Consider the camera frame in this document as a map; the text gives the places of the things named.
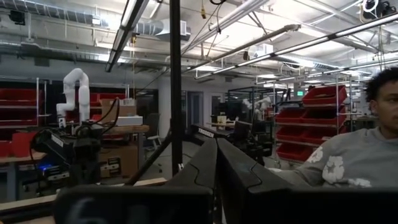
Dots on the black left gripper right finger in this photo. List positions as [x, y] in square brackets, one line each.
[236, 174]

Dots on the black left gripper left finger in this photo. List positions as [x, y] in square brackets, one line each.
[202, 171]

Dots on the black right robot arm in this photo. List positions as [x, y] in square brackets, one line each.
[84, 161]

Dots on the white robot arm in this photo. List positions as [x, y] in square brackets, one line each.
[83, 99]

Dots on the black background robot arm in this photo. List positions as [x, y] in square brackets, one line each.
[205, 132]

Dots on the grey office chair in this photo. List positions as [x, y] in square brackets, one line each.
[153, 124]

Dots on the large cardboard box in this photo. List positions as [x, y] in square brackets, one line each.
[119, 155]

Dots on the white box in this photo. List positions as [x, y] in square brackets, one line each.
[130, 120]

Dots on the rack of red bins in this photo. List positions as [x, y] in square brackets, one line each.
[311, 116]

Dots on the small cardboard box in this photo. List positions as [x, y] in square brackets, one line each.
[124, 110]

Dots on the green exit sign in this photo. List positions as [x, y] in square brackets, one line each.
[300, 93]

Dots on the person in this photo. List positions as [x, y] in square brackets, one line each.
[348, 158]

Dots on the long ceiling light bar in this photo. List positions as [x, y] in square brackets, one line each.
[311, 42]

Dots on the long ceiling lamp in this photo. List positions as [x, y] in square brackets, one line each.
[124, 31]

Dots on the shelving with red bins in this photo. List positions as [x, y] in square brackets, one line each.
[18, 95]

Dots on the silver ventilation duct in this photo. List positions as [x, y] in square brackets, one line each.
[168, 29]

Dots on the black ceiling camera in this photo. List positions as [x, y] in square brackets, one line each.
[387, 7]

